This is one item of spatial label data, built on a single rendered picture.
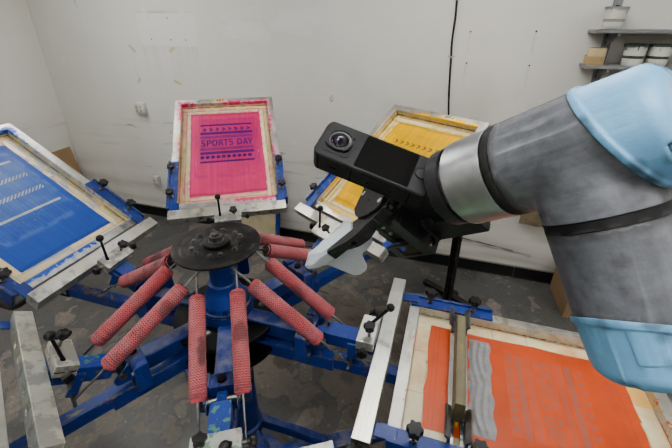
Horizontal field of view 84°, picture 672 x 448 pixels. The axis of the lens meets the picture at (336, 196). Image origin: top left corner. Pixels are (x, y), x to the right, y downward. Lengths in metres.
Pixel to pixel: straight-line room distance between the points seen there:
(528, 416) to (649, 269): 1.13
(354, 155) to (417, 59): 2.61
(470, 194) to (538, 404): 1.17
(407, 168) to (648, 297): 0.19
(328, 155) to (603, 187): 0.21
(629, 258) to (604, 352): 0.06
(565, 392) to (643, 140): 1.28
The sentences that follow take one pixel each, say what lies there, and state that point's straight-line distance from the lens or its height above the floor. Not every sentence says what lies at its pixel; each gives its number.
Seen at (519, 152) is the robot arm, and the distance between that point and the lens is 0.28.
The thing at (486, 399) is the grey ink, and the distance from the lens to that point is 1.37.
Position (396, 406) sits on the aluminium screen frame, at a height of 0.99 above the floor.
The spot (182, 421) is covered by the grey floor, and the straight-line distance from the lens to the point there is 2.54.
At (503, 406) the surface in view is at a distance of 1.38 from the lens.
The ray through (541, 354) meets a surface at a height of 0.95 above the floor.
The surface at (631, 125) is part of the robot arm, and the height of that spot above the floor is 1.96.
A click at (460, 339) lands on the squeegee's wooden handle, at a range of 1.37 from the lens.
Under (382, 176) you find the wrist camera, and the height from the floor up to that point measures 1.88.
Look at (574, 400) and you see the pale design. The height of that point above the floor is 0.95.
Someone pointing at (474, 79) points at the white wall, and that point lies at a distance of 2.94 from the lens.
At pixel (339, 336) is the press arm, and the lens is 1.34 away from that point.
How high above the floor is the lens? 2.01
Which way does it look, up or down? 26 degrees down
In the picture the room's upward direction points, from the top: straight up
